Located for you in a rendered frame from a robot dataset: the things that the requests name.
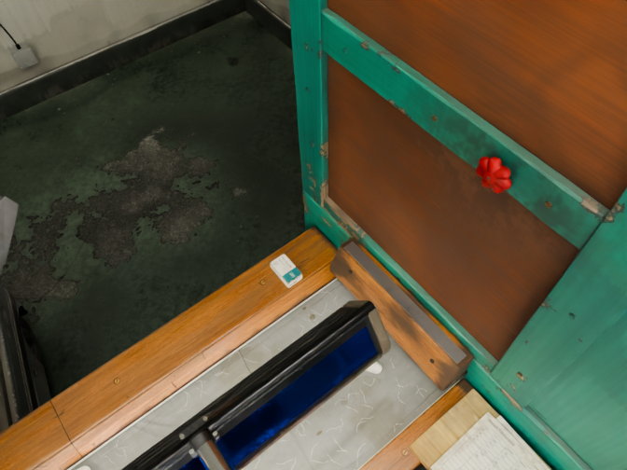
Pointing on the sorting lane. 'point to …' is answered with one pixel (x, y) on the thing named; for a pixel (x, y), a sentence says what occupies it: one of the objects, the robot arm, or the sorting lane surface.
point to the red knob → (494, 174)
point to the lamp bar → (280, 391)
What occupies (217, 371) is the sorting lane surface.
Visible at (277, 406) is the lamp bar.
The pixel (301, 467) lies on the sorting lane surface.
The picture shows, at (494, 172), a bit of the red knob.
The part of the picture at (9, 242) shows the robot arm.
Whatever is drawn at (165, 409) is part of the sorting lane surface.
